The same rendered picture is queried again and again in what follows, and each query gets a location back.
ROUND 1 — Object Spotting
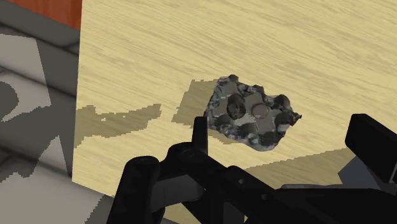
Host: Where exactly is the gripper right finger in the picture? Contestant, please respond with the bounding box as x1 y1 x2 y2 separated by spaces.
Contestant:
344 113 397 185

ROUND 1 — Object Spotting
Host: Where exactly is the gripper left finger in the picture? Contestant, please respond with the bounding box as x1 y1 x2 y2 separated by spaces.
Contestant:
106 116 275 224

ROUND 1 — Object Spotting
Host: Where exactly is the grey bumpy flat lump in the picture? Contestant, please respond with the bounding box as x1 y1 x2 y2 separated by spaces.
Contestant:
204 74 303 153

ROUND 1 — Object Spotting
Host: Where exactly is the light wooden table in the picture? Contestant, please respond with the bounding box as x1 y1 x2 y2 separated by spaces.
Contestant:
71 0 397 224

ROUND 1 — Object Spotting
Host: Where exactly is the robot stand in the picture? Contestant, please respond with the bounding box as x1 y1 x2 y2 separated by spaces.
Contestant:
5 0 83 31

